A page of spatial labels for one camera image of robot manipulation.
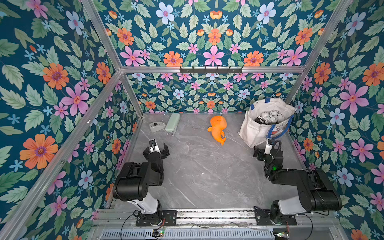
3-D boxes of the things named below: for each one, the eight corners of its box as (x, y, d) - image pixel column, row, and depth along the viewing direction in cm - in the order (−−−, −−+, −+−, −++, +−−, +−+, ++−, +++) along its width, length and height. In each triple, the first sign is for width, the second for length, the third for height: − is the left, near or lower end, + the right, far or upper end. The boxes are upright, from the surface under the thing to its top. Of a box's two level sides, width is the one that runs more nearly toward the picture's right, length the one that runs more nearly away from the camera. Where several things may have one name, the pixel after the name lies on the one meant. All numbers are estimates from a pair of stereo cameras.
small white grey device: (151, 132, 110) (150, 129, 107) (150, 127, 114) (148, 123, 110) (166, 127, 113) (165, 124, 110) (164, 122, 117) (163, 118, 113)
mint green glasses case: (165, 132, 111) (164, 128, 108) (172, 115, 121) (171, 112, 118) (175, 133, 110) (174, 130, 107) (181, 116, 120) (180, 113, 118)
